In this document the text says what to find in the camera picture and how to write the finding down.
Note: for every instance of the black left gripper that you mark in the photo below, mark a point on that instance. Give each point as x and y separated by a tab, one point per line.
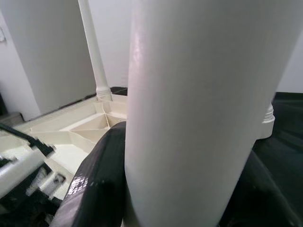
23	208

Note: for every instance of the white plastic table top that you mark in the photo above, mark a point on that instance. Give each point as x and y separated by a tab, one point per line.
78	123

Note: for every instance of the grey round waste bin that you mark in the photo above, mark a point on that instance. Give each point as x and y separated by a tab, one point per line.
11	117

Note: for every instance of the white plastic table leg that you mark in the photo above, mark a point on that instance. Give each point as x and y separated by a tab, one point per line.
94	59
201	106
268	113

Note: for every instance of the black tablecloth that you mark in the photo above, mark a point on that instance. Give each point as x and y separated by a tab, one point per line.
284	132

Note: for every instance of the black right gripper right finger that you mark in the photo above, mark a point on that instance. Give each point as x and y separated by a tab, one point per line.
265	201

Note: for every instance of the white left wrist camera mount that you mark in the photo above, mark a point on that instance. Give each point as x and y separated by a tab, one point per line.
16	165

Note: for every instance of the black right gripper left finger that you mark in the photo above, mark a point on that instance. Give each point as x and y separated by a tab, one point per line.
94	184

